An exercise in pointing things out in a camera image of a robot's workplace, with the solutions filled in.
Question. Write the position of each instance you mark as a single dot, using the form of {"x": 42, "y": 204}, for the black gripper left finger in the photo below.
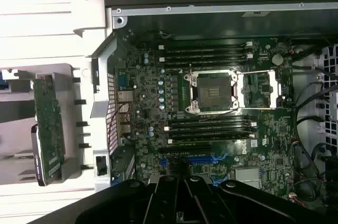
{"x": 163, "y": 200}

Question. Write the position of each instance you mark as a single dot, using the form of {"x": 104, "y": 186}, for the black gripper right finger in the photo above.
{"x": 200, "y": 203}

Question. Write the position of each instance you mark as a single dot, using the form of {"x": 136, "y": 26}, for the blue expansion slot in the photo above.
{"x": 206, "y": 160}

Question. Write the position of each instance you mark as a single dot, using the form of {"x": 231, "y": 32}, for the silver chipset heatsink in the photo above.
{"x": 247, "y": 176}

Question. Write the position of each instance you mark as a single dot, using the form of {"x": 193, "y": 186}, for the black expansion slot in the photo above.
{"x": 185, "y": 148}

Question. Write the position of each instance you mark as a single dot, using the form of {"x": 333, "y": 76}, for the black RAM slot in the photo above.
{"x": 211, "y": 137}
{"x": 211, "y": 131}
{"x": 206, "y": 46}
{"x": 206, "y": 51}
{"x": 211, "y": 120}
{"x": 206, "y": 61}
{"x": 211, "y": 126}
{"x": 206, "y": 56}

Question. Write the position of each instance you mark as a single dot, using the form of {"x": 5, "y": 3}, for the green motherboard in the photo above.
{"x": 277, "y": 134}

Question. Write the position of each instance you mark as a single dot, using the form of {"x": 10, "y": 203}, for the CPU socket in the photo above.
{"x": 214, "y": 92}

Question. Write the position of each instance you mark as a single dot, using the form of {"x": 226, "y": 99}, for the grey plastic parts rack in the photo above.
{"x": 76, "y": 118}

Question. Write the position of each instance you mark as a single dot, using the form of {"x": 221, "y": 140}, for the socket locking lever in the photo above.
{"x": 191, "y": 76}

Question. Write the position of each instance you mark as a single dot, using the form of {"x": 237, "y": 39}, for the silver socket cover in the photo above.
{"x": 274, "y": 86}

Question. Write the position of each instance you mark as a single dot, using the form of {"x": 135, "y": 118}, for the silver coin battery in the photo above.
{"x": 277, "y": 59}

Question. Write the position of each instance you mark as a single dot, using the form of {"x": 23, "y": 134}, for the open PC case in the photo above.
{"x": 237, "y": 27}

